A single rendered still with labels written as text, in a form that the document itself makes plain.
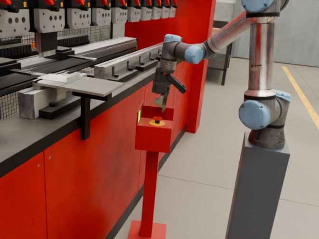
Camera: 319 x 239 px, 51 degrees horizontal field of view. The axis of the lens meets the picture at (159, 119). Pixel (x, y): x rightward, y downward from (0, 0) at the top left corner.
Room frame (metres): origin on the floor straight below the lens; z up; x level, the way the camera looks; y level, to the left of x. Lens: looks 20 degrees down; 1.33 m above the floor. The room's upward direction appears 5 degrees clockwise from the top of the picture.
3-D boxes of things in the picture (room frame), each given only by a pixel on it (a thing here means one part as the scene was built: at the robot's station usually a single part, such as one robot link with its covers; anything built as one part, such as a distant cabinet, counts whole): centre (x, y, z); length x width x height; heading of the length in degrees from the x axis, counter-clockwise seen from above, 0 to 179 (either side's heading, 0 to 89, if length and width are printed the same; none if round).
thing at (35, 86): (1.26, 0.43, 0.98); 0.20 x 0.03 x 0.03; 164
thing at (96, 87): (1.20, 0.30, 1.00); 0.26 x 0.18 x 0.01; 74
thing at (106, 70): (2.45, 0.10, 0.92); 1.68 x 0.06 x 0.10; 164
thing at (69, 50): (1.68, 0.47, 1.01); 0.26 x 0.12 x 0.05; 74
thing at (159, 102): (1.51, 0.00, 0.85); 0.06 x 0.03 x 0.09; 87
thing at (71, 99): (1.26, 0.37, 0.89); 0.30 x 0.05 x 0.03; 164
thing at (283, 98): (1.32, -0.46, 0.94); 0.13 x 0.12 x 0.14; 140
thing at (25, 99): (1.29, 0.42, 0.92); 0.39 x 0.06 x 0.10; 164
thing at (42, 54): (1.24, 0.44, 1.13); 0.10 x 0.02 x 0.10; 164
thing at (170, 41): (1.52, -0.03, 1.11); 0.09 x 0.08 x 0.11; 50
